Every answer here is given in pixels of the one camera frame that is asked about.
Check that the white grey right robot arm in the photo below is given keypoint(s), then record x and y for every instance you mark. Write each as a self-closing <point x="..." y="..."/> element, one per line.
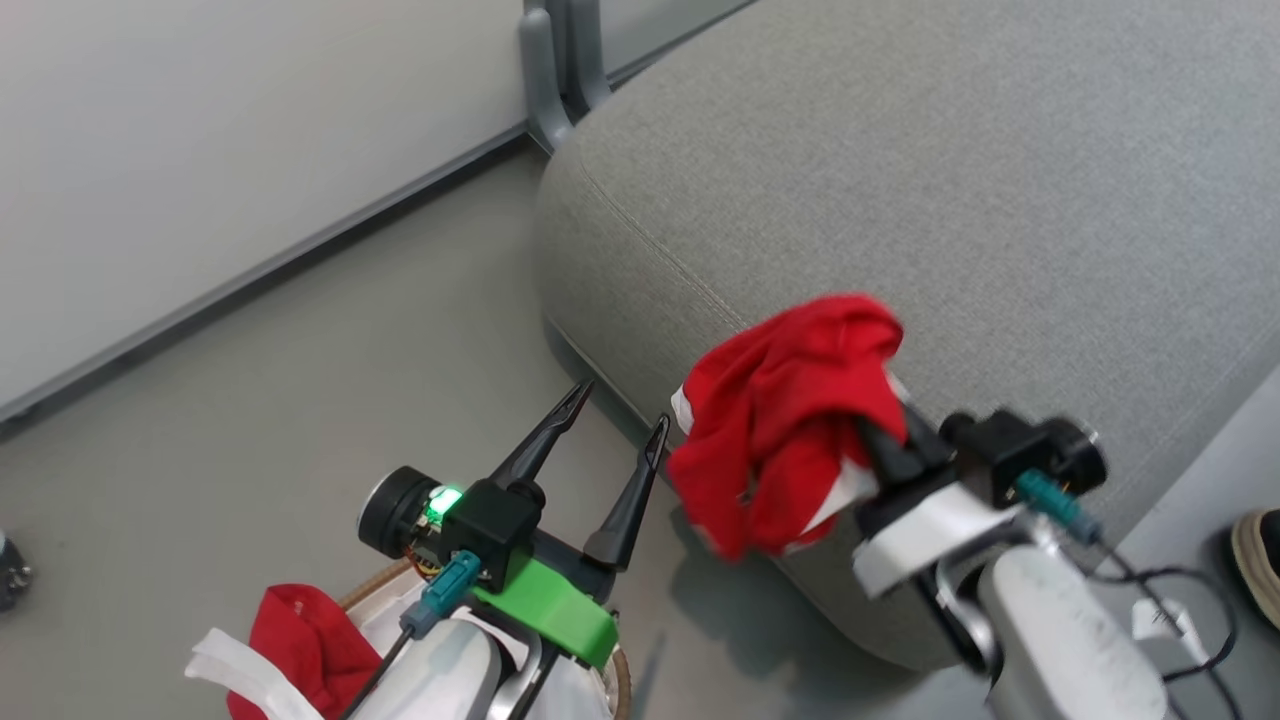
<point x="1060" y="630"/>

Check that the grey fabric sofa seat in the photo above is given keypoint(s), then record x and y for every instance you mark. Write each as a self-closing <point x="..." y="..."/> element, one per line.
<point x="980" y="170"/>

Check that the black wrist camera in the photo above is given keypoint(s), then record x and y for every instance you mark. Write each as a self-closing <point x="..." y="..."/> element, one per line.
<point x="1030" y="450"/>
<point x="480" y="520"/>

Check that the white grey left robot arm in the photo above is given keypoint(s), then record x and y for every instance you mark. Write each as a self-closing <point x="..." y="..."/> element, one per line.
<point x="450" y="670"/>

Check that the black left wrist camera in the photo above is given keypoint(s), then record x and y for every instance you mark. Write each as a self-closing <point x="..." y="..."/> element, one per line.
<point x="480" y="520"/>

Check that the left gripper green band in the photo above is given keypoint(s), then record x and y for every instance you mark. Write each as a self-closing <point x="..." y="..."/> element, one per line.
<point x="555" y="605"/>

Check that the wicker laundry basket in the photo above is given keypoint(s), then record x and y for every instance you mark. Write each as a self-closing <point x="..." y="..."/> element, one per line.
<point x="622" y="680"/>

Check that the grey metal frame post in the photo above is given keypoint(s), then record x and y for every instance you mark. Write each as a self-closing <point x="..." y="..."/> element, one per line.
<point x="560" y="60"/>

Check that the dark shoe with tan sole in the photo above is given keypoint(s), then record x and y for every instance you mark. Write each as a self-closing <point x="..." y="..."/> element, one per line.
<point x="1260" y="565"/>

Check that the dark small floor object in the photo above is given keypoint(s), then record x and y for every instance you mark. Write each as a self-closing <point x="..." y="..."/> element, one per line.
<point x="12" y="572"/>

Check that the white power adapter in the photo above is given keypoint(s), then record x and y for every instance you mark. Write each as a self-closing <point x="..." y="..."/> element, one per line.
<point x="1165" y="625"/>

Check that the red clothing with label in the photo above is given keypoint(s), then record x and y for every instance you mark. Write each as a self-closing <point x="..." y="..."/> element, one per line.
<point x="300" y="650"/>

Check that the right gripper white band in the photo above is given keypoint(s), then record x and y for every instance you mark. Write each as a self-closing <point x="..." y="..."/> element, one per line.
<point x="925" y="530"/>

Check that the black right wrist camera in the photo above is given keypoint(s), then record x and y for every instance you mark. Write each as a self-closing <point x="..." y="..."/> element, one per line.
<point x="1030" y="450"/>

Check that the red garment with white trim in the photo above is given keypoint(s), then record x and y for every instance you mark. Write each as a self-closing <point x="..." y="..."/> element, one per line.
<point x="790" y="410"/>

